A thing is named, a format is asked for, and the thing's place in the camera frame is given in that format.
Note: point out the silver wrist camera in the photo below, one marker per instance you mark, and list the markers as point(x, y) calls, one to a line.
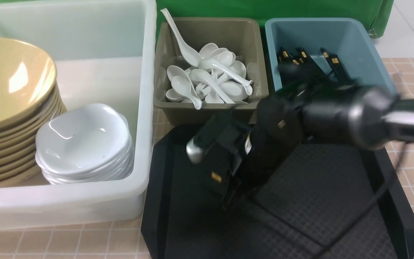
point(198, 146)

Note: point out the stack of yellow bowls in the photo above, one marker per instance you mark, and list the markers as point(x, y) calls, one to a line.
point(18, 141)

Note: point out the large white plastic tub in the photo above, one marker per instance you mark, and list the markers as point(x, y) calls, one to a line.
point(104, 53)

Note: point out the stack of white dishes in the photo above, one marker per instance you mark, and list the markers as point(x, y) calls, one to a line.
point(88, 144)

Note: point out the blue chopstick bin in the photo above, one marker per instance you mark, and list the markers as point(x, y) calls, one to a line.
point(344, 37)

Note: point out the brown spoon bin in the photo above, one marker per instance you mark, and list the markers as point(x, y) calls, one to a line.
point(239, 35)

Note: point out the pile of white spoons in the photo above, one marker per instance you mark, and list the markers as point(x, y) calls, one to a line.
point(212, 86)

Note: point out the black serving tray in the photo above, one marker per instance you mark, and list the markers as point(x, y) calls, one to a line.
point(316, 191)

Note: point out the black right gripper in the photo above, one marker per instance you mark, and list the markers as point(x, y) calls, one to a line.
point(243, 157)

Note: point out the yellow noodle bowl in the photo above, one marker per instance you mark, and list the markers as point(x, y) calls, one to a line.
point(27, 78)

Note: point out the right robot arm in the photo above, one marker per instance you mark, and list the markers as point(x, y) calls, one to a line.
point(363, 116)

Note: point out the white spoon leaning on bin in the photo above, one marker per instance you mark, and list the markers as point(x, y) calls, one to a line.
point(190, 55)

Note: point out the green cloth backdrop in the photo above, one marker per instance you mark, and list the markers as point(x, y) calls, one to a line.
point(372, 14)

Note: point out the bundle of black chopsticks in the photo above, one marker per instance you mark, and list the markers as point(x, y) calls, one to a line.
point(311, 64)

